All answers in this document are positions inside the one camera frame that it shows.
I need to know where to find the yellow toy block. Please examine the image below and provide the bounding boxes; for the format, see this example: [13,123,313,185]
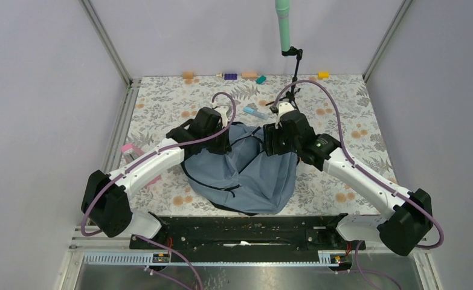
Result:
[317,71,330,79]

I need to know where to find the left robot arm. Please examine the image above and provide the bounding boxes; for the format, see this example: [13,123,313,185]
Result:
[81,105,234,248]

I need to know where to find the aluminium frame rail right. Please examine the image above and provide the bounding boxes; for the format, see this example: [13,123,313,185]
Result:
[362,0,414,83]

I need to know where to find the black mini tripod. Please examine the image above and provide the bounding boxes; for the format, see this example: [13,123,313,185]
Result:
[278,44,303,109]

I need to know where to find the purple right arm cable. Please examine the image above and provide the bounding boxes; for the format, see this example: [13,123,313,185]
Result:
[272,79,445,250]

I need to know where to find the light blue glue tube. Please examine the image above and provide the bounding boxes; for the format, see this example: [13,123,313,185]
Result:
[243,106,268,120]

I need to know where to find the purple toy brick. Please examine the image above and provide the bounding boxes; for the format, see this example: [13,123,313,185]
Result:
[223,73,238,80]

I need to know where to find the teal toy block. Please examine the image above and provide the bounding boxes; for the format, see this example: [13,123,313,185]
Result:
[256,76,267,85]

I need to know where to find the small tan wooden block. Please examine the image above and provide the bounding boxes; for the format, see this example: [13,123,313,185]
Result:
[182,71,195,80]

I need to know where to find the blue grey backpack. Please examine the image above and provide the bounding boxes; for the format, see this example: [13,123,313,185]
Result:
[181,122,299,216]

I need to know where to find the pink transparent pencil case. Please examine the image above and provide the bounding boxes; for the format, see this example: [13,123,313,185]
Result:
[121,143,145,166]

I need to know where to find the mint green microphone handle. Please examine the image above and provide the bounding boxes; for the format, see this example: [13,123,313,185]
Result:
[275,0,291,56]

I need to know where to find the long tan wooden block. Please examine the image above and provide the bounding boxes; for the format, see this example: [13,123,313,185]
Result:
[241,72,259,80]

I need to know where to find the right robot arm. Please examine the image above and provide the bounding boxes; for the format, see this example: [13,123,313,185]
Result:
[263,110,435,256]

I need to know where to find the aluminium frame rail left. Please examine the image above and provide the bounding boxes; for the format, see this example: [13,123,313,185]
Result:
[79,0,134,172]

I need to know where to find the aluminium frame rail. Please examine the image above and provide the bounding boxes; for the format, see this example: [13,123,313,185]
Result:
[362,0,414,83]
[79,0,134,172]

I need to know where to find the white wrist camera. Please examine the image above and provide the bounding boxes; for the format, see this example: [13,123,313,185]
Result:
[274,102,296,129]
[211,102,233,121]

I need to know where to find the white slotted cable duct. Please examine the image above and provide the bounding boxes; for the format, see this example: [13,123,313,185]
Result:
[83,251,341,267]

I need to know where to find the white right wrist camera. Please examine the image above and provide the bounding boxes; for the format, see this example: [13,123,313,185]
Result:
[274,102,296,129]

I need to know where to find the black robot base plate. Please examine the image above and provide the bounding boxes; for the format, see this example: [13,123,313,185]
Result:
[130,215,367,261]

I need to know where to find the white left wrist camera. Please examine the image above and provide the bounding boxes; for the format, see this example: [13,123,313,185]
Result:
[211,102,233,121]

